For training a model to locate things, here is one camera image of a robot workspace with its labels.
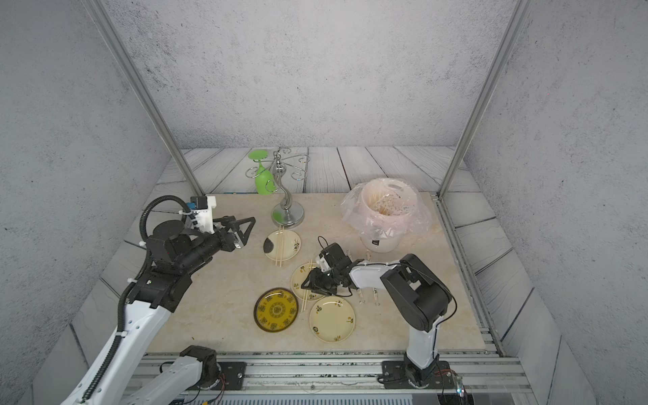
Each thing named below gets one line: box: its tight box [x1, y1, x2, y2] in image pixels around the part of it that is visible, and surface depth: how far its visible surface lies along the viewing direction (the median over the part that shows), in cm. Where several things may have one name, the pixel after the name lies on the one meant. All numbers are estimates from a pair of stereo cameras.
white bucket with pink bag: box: [340, 177, 432, 254], surface depth 90 cm
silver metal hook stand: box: [245, 146, 311, 227], surface depth 106 cm
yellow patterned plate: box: [253, 287, 299, 333], surface depth 88 cm
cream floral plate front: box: [308, 295, 357, 344], surface depth 85 cm
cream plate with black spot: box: [263, 229, 302, 261], surface depth 104 cm
